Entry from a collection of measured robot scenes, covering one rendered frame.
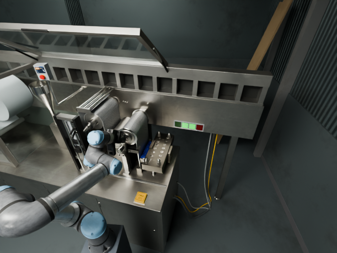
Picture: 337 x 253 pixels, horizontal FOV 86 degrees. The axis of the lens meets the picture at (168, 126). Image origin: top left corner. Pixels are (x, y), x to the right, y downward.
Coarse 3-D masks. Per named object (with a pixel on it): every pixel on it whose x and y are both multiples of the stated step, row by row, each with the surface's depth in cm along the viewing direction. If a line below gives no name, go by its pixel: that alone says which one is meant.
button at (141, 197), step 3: (138, 192) 130; (141, 192) 130; (138, 195) 128; (141, 195) 128; (144, 195) 128; (135, 198) 126; (138, 198) 126; (141, 198) 126; (144, 198) 126; (135, 201) 126; (138, 201) 125; (141, 201) 124; (144, 201) 126
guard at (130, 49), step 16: (0, 32) 103; (16, 32) 100; (32, 32) 96; (32, 48) 133; (48, 48) 126; (64, 48) 121; (80, 48) 115; (96, 48) 111; (112, 48) 106; (128, 48) 102; (144, 48) 98
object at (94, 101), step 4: (104, 88) 146; (108, 88) 146; (112, 88) 145; (100, 92) 142; (104, 92) 141; (108, 92) 140; (92, 96) 134; (96, 96) 138; (100, 96) 138; (104, 96) 135; (88, 100) 129; (92, 100) 129; (96, 100) 133; (100, 100) 133; (84, 104) 126; (88, 104) 125; (92, 104) 124; (96, 104) 128; (76, 108) 121; (80, 108) 120; (84, 108) 120; (88, 108) 120; (92, 108) 124; (84, 112) 122; (88, 112) 121
